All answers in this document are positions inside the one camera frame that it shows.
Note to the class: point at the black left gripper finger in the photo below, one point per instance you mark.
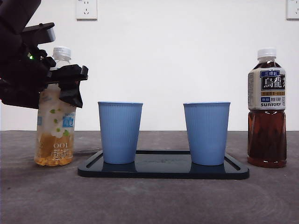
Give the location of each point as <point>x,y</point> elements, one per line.
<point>71,94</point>

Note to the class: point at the white wall socket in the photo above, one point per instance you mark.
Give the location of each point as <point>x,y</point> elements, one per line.
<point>293,9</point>
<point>86,9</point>

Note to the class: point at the blue ribbed plastic cup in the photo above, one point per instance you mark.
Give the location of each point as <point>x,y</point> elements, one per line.
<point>206,135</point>
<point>119,135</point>

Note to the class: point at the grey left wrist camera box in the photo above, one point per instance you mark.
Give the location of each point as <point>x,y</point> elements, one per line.
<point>50,35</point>

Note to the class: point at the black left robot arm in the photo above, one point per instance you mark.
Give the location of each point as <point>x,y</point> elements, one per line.
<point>16,77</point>

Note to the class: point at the dark oolong tea bottle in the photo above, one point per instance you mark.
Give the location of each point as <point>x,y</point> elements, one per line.
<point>267,140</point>

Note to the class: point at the dark rectangular tray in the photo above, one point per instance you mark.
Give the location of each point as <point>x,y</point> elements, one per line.
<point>163,171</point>

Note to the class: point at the jasmine tea bottle white label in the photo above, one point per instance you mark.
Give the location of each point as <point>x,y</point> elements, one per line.
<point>54,140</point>

